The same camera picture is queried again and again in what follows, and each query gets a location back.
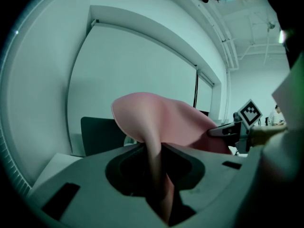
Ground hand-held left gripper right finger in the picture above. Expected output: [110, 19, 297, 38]
[161, 142, 262, 228]

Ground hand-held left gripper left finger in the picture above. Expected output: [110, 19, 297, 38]
[28, 143, 170, 228]

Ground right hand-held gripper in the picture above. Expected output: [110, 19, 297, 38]
[206, 99, 263, 152]

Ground red mouse pad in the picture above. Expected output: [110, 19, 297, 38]
[111, 92, 233, 226]

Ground person's right forearm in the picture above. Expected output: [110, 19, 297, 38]
[248, 124, 288, 147]

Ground white ceiling pipes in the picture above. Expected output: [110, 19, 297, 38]
[196, 3, 287, 71]

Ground white roller blind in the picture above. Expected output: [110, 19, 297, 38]
[67, 19, 214, 157]

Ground person's black clothing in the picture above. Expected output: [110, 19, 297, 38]
[260, 0, 304, 68]

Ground black blind cord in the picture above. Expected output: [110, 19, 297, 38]
[193, 65, 200, 109]

